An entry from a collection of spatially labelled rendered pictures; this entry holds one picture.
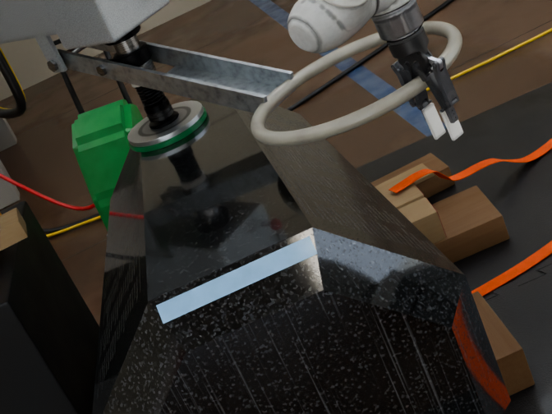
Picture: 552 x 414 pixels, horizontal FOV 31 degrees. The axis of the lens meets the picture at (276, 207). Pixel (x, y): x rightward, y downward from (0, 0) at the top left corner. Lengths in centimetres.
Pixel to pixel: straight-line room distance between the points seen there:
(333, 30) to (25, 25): 110
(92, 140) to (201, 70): 143
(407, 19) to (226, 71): 68
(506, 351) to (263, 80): 89
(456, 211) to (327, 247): 137
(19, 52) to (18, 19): 453
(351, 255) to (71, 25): 98
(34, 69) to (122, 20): 480
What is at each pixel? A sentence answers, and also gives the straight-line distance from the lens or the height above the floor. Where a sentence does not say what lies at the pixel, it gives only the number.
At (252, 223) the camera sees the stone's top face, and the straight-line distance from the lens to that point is 196.
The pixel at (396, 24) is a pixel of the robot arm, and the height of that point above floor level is 108.
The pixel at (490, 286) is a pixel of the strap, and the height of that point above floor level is 2.
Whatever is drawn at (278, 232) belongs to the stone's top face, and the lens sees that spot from 188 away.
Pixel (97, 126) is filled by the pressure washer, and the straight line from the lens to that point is 386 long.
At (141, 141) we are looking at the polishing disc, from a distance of 255.
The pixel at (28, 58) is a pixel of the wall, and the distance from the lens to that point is 718.
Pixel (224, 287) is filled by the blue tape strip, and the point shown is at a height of 80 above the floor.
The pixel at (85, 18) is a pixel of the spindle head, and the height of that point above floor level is 120.
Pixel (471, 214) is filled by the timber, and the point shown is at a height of 10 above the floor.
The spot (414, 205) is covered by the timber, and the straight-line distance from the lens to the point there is 308.
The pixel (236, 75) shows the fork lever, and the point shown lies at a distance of 242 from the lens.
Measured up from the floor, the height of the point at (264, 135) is 93.
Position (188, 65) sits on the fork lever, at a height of 98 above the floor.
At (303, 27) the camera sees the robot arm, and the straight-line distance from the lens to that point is 172.
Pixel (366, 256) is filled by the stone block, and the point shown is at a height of 73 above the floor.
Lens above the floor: 168
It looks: 26 degrees down
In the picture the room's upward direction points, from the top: 24 degrees counter-clockwise
